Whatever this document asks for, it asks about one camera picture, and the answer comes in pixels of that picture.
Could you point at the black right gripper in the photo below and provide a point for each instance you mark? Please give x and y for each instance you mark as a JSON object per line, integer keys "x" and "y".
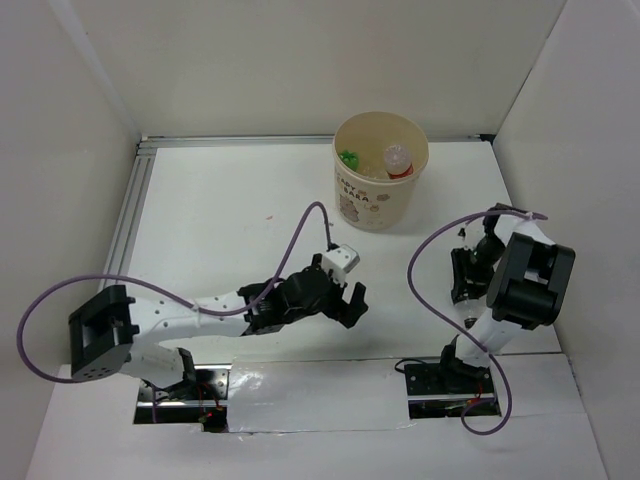
{"x": 461, "y": 266}

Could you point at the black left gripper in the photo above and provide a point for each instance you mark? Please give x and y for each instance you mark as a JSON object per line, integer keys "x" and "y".
{"x": 346, "y": 313}

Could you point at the small bottle black label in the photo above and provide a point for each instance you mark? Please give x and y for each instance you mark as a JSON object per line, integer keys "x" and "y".
{"x": 470, "y": 310}

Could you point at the clear bottle large red label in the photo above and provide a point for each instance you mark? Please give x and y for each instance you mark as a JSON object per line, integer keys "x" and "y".
{"x": 398, "y": 162}

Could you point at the green plastic bottle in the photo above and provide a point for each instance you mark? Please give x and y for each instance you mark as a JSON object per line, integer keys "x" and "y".
{"x": 350, "y": 159}

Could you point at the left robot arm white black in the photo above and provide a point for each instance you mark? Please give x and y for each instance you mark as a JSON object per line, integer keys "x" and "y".
{"x": 116, "y": 333}

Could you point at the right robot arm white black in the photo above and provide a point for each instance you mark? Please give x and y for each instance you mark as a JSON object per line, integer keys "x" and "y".
{"x": 513, "y": 280}

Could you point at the beige cartoon bin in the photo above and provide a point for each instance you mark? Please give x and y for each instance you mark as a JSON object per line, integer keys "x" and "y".
{"x": 368, "y": 199}

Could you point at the silver tape sheet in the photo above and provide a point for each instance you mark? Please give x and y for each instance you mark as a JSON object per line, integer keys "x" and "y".
{"x": 316, "y": 396}

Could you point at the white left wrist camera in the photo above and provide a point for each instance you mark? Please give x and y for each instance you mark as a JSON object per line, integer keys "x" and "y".
{"x": 338, "y": 262}

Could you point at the aluminium frame rail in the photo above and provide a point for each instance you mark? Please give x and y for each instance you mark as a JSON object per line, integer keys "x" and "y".
{"x": 205, "y": 217}

